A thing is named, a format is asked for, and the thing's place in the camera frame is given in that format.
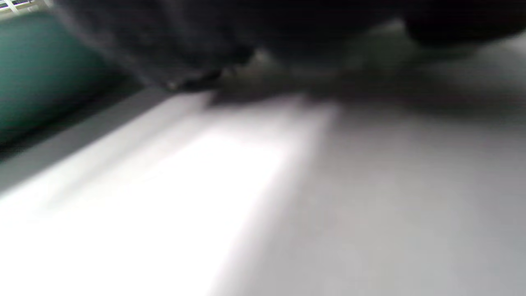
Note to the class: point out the person's right hand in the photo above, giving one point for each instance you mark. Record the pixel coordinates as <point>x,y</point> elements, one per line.
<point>246,24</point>

